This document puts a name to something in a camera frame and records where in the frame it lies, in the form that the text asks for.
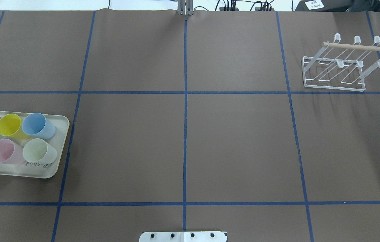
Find light blue plastic cup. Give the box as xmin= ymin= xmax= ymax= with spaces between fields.
xmin=21 ymin=112 xmax=56 ymax=139

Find yellow plastic cup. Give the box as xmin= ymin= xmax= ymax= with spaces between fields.
xmin=0 ymin=113 xmax=31 ymax=140

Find pale green plastic cup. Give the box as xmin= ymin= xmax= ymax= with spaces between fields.
xmin=22 ymin=138 xmax=57 ymax=164

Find pink plastic cup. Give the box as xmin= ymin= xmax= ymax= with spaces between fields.
xmin=0 ymin=139 xmax=25 ymax=164

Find cream plastic tray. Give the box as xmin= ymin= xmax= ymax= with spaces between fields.
xmin=0 ymin=111 xmax=70 ymax=178

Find grey aluminium frame post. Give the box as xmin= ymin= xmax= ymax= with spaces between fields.
xmin=176 ymin=0 xmax=194 ymax=16

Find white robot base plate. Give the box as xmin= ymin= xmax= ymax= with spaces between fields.
xmin=139 ymin=231 xmax=228 ymax=242

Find white wire cup rack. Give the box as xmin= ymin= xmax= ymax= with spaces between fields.
xmin=301 ymin=33 xmax=380 ymax=92

